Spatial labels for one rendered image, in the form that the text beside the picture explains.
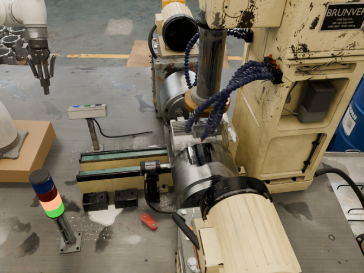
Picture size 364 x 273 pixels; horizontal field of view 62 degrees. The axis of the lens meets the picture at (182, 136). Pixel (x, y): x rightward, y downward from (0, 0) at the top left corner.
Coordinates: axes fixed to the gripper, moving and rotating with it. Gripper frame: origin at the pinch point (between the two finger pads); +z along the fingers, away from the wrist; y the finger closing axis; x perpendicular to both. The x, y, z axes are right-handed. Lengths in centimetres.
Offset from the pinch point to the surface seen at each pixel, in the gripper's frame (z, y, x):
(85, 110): 11.7, 16.4, -3.4
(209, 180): 29, 62, -55
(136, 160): 35, 38, -10
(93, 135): 25.5, 17.2, 4.3
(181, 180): 31, 54, -49
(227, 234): 26, 59, -89
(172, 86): 3, 57, -4
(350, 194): 77, 164, 9
